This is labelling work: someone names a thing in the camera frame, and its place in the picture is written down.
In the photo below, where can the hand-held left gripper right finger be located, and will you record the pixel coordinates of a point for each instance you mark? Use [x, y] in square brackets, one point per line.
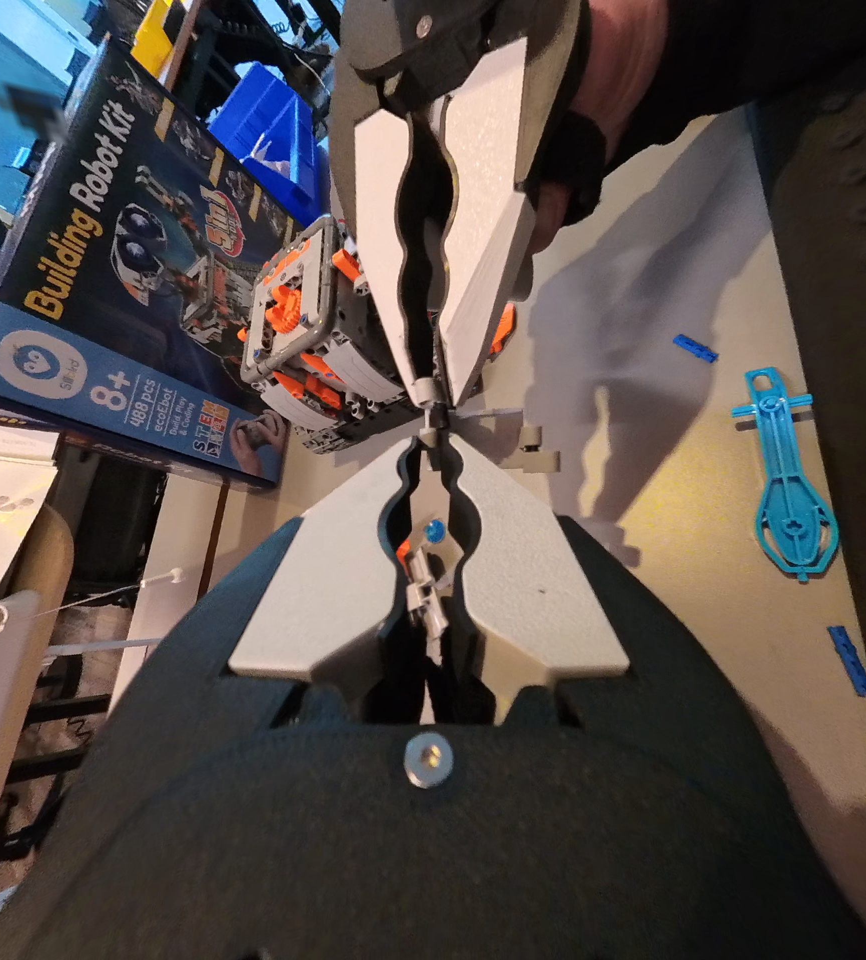
[538, 593]

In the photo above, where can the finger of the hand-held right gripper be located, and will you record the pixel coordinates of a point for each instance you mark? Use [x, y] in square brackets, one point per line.
[493, 195]
[377, 195]

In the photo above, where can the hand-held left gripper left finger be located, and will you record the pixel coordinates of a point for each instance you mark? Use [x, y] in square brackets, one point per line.
[320, 593]

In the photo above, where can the grey axle connector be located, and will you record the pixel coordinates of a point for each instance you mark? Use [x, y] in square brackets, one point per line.
[430, 408]

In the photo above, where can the person's right hand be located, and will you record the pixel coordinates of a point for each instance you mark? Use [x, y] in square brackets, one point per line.
[628, 60]

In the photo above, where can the small grey orange brick assembly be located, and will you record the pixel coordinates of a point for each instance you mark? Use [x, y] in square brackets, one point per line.
[425, 585]

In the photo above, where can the blue storage bin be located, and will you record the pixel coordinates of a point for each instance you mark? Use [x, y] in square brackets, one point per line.
[275, 135]

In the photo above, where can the blue transparent round stud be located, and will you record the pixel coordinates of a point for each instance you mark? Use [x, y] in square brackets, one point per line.
[433, 533]

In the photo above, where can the large grey tracked brick vehicle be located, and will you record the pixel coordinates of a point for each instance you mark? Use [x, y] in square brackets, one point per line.
[305, 338]

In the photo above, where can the blue connector pin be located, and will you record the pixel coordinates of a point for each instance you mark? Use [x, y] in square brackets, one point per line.
[850, 660]
[694, 348]

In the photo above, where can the light blue paddle piece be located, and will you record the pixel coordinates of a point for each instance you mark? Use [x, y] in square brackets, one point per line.
[790, 495]

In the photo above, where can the yellow storage bin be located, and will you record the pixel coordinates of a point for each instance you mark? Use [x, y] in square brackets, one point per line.
[155, 30]

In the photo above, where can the blue cardboard box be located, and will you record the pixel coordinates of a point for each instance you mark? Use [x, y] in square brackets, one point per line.
[103, 270]

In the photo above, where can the black dimpled foam mat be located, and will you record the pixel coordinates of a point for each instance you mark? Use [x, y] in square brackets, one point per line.
[853, 300]

